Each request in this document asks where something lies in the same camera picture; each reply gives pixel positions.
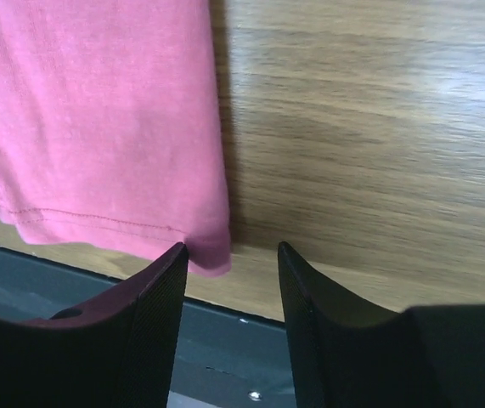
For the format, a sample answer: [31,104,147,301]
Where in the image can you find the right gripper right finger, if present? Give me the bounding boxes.
[278,242,485,407]

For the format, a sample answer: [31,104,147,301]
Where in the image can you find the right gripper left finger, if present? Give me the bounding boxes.
[0,243,189,407]

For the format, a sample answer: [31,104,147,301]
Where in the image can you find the red t shirt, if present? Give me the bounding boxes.
[0,1,231,276]

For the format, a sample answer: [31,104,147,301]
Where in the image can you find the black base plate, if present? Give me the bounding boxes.
[0,247,295,407]

